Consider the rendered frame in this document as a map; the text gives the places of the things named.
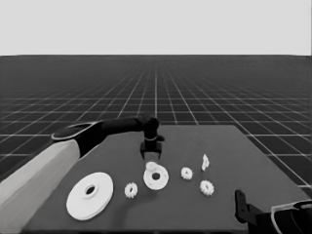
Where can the small white toothed gear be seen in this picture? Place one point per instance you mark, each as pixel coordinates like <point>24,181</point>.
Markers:
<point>203,189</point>
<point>184,175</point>
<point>127,191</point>

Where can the small thin white T-shaped piece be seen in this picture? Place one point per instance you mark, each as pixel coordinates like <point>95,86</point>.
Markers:
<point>204,164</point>

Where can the large thick white disc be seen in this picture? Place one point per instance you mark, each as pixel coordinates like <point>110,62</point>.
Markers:
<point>81,204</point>

